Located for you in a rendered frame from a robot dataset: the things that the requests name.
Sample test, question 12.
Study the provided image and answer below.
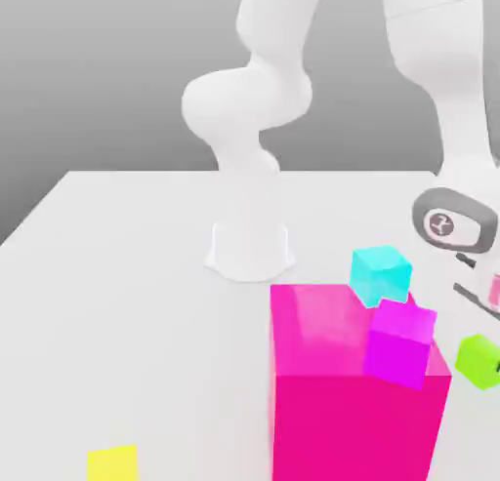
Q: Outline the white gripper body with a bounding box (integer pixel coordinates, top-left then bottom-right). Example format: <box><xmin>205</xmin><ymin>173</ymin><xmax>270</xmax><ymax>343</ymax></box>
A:
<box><xmin>450</xmin><ymin>271</ymin><xmax>500</xmax><ymax>336</ymax></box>

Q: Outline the small green cube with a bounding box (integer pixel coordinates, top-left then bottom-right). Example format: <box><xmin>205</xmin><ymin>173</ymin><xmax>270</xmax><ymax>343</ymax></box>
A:
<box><xmin>454</xmin><ymin>333</ymin><xmax>500</xmax><ymax>391</ymax></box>

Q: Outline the small magenta cube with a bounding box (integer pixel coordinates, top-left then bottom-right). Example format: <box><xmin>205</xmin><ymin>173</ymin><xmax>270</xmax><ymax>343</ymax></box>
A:
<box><xmin>362</xmin><ymin>298</ymin><xmax>438</xmax><ymax>392</ymax></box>

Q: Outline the small cyan cube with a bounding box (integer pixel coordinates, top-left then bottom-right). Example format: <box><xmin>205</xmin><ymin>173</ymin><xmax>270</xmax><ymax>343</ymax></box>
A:
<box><xmin>348</xmin><ymin>244</ymin><xmax>414</xmax><ymax>309</ymax></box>

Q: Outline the small yellow cube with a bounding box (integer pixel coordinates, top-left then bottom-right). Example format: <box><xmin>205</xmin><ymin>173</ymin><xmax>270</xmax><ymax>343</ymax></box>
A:
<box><xmin>86</xmin><ymin>444</ymin><xmax>141</xmax><ymax>481</ymax></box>

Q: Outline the large pink box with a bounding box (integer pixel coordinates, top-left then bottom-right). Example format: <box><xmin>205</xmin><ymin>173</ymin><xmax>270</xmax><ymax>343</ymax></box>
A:
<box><xmin>269</xmin><ymin>283</ymin><xmax>453</xmax><ymax>481</ymax></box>

